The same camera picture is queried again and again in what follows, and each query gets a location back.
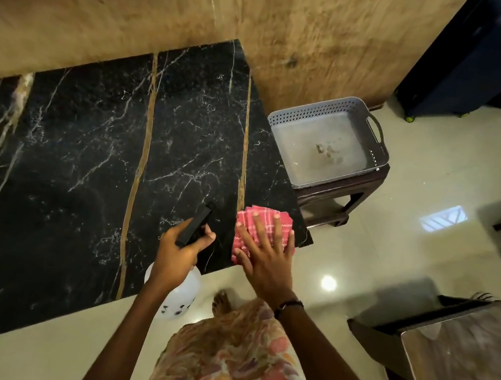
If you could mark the person's right middle finger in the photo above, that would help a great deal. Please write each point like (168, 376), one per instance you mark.
(262, 231)

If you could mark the person's right little finger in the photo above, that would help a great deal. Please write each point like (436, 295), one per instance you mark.
(291, 247)

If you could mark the dark brown wooden stool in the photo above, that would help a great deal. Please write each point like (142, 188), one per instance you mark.
(356, 186)

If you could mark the dark blue appliance on wheels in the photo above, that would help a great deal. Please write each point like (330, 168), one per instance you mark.
(474, 52)

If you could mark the person's foot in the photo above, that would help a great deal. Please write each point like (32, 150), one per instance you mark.
(222, 303)

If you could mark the person's right thumb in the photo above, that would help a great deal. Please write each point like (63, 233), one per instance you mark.
(241, 260)

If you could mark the pink checked cloth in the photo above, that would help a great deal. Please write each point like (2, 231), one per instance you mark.
(247, 217)

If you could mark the person's left fingers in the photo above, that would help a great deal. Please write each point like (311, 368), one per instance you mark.
(202, 238)

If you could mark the white spray bottle black trigger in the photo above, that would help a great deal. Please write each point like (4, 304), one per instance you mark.
(182, 298)

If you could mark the grey plastic basket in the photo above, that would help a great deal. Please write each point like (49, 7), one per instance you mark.
(320, 146)

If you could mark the person's left forearm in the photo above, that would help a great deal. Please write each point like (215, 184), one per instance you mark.
(126, 344)

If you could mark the person's left hand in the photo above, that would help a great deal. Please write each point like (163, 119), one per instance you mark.
(171, 263)

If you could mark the person's right hand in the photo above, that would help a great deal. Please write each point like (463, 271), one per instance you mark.
(268, 269)

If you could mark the person's right forearm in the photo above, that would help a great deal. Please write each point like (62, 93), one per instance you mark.
(321, 367)

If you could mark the glass top table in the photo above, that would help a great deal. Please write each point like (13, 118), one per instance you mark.
(468, 377)

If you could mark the black wrist band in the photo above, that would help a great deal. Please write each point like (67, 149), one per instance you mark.
(288, 305)

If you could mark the floral dress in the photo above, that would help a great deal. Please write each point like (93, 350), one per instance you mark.
(230, 370)

